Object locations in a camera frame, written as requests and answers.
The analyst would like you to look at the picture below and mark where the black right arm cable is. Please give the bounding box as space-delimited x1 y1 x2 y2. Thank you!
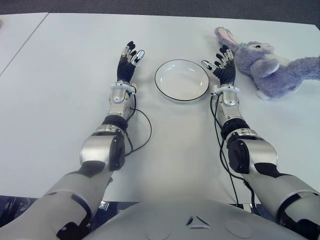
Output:
209 93 258 213

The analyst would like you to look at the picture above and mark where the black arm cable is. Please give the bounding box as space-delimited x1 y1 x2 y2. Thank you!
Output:
209 93 258 213
123 91 153 158

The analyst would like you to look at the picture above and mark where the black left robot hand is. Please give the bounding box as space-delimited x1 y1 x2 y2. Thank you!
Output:
116 41 146 83

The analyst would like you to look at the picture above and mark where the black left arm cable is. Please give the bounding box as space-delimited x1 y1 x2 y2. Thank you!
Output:
123 91 153 158

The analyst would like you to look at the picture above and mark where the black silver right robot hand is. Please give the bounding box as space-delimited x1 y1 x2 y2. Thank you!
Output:
201 44 237 86

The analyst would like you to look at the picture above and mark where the white plate with black rim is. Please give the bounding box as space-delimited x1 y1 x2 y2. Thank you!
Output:
154 59 210 105

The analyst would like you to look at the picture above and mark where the grey robot torso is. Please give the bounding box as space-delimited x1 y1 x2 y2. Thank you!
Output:
82 198 308 240

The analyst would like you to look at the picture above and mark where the purple plush bunny doll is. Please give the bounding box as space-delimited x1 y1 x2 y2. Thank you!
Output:
214 26 320 101

